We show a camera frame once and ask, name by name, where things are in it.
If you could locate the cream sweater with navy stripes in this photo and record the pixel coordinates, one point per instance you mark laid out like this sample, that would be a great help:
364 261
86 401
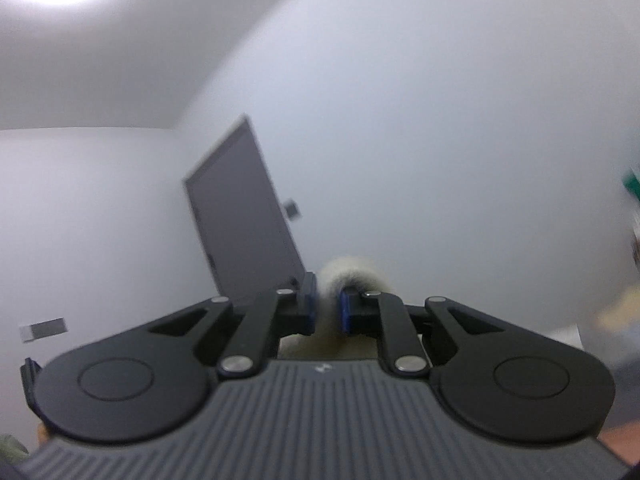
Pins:
350 272

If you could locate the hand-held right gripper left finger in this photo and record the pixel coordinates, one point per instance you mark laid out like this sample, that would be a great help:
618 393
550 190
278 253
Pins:
310 306

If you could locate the patchwork blanket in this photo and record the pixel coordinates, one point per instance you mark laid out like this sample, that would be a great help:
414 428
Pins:
620 315

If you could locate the wall light switch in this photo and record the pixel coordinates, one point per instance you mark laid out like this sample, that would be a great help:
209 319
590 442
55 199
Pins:
292 209

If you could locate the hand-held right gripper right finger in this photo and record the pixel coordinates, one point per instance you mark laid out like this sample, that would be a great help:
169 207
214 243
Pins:
345 311

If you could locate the grey door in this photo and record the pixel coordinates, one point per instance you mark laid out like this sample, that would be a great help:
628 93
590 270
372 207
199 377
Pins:
240 210

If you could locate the grey wall socket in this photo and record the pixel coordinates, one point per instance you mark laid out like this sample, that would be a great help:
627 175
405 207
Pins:
45 330

